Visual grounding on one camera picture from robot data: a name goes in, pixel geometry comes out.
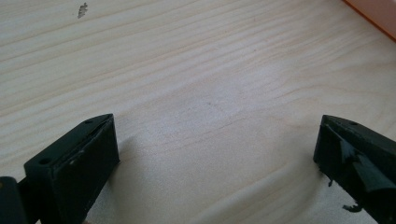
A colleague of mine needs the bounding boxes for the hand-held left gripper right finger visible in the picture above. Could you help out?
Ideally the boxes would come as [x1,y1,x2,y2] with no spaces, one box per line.
[313,114,396,224]

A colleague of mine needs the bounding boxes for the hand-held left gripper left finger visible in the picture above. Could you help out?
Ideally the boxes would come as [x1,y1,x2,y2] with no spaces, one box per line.
[23,113,120,224]

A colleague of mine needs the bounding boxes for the orange flat object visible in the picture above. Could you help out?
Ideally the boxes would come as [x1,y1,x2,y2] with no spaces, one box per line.
[342,0,396,43]

